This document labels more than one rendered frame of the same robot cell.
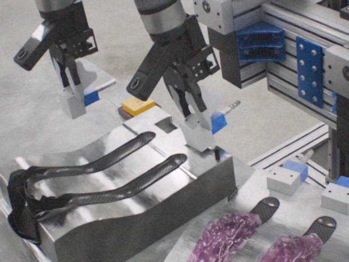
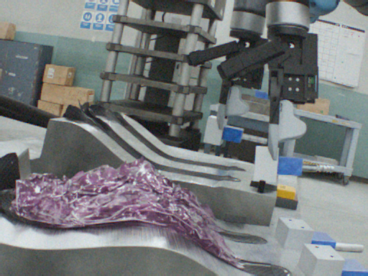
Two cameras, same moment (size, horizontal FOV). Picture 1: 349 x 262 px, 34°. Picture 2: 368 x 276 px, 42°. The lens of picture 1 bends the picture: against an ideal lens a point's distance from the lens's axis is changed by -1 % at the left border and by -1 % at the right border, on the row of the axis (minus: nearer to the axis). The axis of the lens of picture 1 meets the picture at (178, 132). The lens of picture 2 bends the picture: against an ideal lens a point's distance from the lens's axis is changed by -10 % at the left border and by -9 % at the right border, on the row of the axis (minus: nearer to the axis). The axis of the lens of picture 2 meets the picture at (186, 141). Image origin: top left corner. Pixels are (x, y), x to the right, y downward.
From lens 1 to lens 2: 0.73 m
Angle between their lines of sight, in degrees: 46
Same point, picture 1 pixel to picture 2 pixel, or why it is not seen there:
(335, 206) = (306, 263)
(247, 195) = (246, 228)
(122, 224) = (113, 164)
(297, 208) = (272, 253)
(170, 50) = (273, 45)
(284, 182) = (286, 225)
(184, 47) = (292, 57)
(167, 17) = (281, 9)
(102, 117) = not seen: hidden behind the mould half
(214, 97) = (295, 123)
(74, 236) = (66, 131)
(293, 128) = not seen: outside the picture
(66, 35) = not seen: hidden behind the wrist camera
